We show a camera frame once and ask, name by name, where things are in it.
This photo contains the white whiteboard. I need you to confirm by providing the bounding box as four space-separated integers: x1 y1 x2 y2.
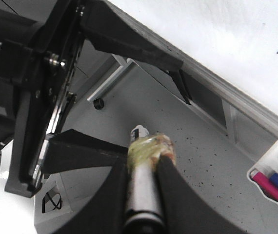
104 0 278 127

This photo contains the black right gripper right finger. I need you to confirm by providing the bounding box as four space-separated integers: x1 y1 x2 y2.
80 0 191 105

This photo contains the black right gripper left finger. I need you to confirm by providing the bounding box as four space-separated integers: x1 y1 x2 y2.
42 129 248 234

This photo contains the pink marker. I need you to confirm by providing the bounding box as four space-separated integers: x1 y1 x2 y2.
250 170 278 202

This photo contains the white plastic marker tray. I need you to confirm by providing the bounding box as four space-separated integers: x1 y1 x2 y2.
247 141 278 205

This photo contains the grey aluminium whiteboard ledge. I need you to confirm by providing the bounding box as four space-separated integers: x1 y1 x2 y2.
99 0 278 149

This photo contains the taped white whiteboard marker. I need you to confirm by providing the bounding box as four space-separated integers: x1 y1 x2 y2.
123 125 176 234

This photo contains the silver aluminium bar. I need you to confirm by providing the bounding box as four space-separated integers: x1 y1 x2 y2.
87 54 135 103

